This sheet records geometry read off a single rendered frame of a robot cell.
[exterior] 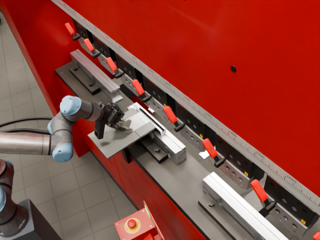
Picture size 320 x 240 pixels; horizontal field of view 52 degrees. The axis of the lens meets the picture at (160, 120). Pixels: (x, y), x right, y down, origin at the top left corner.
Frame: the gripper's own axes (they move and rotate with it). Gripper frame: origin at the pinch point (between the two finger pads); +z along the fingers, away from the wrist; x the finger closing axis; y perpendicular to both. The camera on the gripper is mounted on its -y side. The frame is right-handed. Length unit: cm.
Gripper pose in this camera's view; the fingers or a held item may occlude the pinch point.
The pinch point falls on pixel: (125, 126)
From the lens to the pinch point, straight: 152.6
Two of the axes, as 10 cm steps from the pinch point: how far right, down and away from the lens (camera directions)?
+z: 6.1, 2.1, 7.7
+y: 5.6, -8.0, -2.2
